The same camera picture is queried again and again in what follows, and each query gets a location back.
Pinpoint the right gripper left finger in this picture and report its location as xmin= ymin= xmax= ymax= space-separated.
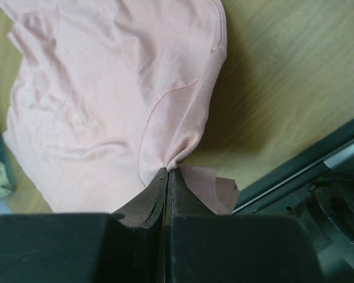
xmin=0 ymin=169 xmax=168 ymax=282

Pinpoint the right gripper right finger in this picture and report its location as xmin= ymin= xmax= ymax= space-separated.
xmin=165 ymin=169 xmax=325 ymax=282

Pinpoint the pink t shirt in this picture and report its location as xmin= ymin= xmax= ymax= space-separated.
xmin=0 ymin=1 xmax=227 ymax=213

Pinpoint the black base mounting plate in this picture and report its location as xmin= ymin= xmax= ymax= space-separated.
xmin=234 ymin=119 xmax=354 ymax=282

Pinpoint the aluminium frame rail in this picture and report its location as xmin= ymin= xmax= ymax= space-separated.
xmin=324 ymin=143 xmax=354 ymax=169

